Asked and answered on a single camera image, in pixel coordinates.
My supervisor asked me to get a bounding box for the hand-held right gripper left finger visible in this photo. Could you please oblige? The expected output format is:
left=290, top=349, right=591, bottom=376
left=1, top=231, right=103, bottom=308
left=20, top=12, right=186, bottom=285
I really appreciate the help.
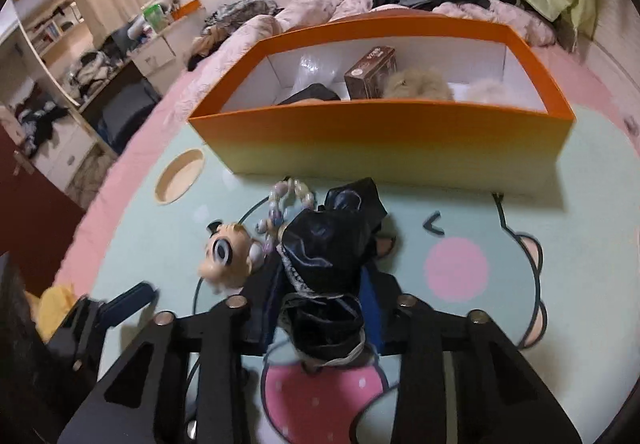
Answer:
left=57, top=269, right=281, bottom=444

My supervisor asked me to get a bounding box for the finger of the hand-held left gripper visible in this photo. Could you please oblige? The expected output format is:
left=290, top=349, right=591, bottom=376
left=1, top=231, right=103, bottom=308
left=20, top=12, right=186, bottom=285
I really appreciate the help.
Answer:
left=97, top=280, right=160, bottom=330

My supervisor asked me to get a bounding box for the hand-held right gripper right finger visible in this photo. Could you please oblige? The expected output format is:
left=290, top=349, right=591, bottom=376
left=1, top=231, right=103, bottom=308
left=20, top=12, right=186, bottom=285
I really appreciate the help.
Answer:
left=360, top=264, right=583, bottom=444

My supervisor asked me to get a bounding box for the doll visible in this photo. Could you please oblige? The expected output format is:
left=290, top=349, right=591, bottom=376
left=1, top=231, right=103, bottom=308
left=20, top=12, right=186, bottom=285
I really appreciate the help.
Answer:
left=197, top=177, right=398, bottom=372

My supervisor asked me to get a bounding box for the pastel bead chain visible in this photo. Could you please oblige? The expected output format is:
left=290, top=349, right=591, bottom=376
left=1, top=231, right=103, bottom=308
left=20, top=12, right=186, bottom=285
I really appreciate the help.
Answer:
left=255, top=177, right=317, bottom=252

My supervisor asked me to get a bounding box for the orange cardboard box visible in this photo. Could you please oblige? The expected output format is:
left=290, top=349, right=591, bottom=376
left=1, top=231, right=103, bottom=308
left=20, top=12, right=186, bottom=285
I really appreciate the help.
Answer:
left=187, top=16, right=576, bottom=197

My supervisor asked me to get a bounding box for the dark grey bundle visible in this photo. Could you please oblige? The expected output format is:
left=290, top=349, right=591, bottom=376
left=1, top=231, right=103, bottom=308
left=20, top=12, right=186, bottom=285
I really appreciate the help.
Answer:
left=277, top=83, right=343, bottom=106

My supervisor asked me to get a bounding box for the fluffy brown plush toy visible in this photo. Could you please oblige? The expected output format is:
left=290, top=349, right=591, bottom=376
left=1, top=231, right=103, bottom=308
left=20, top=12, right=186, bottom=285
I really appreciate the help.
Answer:
left=382, top=66, right=456, bottom=101

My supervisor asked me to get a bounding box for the small brown box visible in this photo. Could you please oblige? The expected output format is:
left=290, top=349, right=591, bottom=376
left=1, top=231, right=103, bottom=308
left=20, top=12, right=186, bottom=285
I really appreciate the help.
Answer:
left=344, top=46, right=398, bottom=100

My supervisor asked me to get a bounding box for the clear plastic packet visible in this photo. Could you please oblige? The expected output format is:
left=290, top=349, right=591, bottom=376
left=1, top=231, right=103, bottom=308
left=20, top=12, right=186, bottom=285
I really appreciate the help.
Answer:
left=295, top=52, right=346, bottom=90

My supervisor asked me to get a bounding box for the green lid container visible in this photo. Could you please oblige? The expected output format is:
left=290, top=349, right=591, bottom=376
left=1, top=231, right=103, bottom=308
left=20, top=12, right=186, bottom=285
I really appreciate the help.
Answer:
left=142, top=2, right=168, bottom=30

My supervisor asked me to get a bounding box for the yellow cloth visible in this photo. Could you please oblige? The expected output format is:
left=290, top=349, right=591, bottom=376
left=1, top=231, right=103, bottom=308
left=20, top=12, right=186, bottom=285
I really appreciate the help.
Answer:
left=25, top=285, right=78, bottom=342

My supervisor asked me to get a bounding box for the mint green cartoon mat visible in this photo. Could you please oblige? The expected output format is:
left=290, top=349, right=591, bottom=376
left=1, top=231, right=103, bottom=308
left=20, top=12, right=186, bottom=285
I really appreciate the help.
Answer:
left=52, top=104, right=640, bottom=444

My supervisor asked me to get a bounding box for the dark red door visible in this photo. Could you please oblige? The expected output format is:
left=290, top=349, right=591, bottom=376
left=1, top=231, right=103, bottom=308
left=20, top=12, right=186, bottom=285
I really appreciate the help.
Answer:
left=0, top=124, right=86, bottom=295

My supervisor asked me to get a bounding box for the white low cabinet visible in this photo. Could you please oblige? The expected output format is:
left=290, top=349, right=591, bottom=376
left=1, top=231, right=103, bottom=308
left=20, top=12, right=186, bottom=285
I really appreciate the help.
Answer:
left=30, top=124, right=116, bottom=195

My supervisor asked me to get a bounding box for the black bag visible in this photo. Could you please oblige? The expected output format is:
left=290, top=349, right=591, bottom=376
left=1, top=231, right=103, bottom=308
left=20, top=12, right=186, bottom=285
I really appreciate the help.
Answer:
left=97, top=79, right=161, bottom=152

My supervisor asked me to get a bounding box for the pile of light clothes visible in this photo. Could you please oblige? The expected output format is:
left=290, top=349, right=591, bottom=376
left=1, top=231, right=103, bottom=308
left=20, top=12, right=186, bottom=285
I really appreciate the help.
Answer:
left=70, top=49, right=121, bottom=95

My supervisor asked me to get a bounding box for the white drawer unit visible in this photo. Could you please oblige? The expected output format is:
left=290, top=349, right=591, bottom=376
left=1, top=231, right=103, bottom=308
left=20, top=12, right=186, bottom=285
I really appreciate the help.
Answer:
left=132, top=32, right=177, bottom=78

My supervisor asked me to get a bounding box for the tan furry cloth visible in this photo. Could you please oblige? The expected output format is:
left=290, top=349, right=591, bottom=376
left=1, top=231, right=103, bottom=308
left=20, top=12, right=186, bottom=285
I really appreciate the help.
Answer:
left=187, top=32, right=236, bottom=71

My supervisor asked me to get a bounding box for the orange desk box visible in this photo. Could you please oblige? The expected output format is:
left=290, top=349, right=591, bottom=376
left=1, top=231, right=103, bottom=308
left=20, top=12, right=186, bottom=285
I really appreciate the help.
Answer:
left=170, top=0, right=201, bottom=20

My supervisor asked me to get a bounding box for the grey patterned cloth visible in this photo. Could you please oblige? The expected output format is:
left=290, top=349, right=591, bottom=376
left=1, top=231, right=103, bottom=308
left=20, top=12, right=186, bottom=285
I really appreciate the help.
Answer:
left=202, top=0, right=278, bottom=38

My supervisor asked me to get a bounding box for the pink fluffy blanket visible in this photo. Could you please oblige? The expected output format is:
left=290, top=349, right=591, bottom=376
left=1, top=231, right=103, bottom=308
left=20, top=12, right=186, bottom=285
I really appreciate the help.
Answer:
left=172, top=0, right=558, bottom=110

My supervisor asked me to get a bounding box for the white wall shelf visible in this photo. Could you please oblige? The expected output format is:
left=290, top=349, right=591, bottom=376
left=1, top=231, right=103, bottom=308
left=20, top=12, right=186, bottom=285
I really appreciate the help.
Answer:
left=10, top=0, right=96, bottom=90

